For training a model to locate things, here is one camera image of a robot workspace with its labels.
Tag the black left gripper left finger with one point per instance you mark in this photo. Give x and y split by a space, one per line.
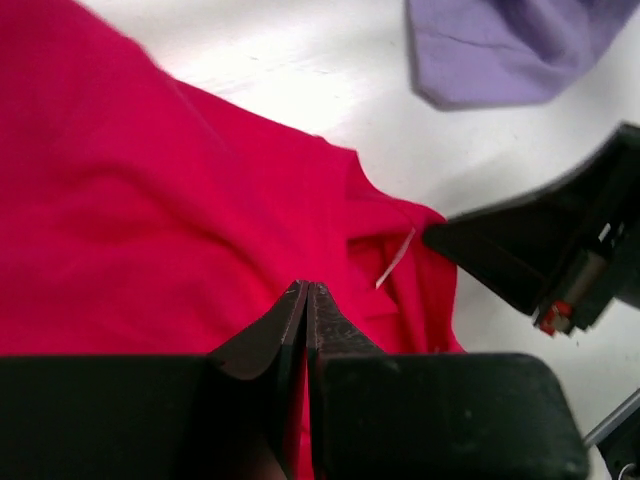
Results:
221 415

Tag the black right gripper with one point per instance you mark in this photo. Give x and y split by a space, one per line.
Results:
567 248

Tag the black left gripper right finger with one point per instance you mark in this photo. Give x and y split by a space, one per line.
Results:
375 415

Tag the red t-shirt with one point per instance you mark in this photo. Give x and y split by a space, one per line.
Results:
141 215

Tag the purple t-shirt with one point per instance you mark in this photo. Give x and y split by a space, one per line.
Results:
486 54

